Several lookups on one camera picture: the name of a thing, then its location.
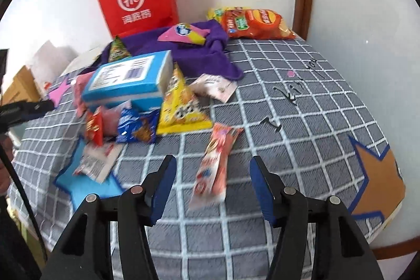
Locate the white pink snack packet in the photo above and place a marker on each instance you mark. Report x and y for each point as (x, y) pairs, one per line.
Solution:
(215, 86)

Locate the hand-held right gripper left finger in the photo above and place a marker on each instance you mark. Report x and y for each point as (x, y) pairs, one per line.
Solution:
(164, 188)

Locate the grey checked bed sheet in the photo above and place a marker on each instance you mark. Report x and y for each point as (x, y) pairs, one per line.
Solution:
(295, 135)

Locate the pink yellow triangular snack packet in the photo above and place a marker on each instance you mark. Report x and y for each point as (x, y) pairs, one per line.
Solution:
(182, 34)

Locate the orange chips bag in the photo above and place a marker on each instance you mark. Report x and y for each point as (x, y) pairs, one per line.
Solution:
(262, 24)

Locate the white foam board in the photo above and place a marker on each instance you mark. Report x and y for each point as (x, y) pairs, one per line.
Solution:
(49, 53)

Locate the small red snack packet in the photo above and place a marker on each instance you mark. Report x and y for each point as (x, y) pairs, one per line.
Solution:
(93, 129)

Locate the green triangular snack packet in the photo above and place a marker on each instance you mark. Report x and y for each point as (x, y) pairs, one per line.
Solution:
(118, 52)

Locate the grey white snack packet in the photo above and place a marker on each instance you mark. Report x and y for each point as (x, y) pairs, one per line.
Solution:
(95, 162)

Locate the yellow chips bag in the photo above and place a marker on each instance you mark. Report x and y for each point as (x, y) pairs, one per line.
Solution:
(216, 13)

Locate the blue tissue box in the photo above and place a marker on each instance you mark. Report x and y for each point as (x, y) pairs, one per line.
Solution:
(124, 89)

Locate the blue snack packet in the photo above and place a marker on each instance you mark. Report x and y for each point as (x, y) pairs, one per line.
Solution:
(134, 127)

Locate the pink candy packet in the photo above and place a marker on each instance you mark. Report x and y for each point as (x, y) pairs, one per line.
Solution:
(110, 119)

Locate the purple cloth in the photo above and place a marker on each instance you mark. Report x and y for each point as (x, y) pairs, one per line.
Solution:
(197, 53)

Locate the long pink sausage packet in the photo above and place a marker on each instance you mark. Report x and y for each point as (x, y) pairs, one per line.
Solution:
(211, 168)

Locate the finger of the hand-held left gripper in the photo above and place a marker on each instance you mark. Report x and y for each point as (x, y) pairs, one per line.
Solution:
(23, 110)

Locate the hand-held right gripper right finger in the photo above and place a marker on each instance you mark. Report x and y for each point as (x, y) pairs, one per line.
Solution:
(262, 191)

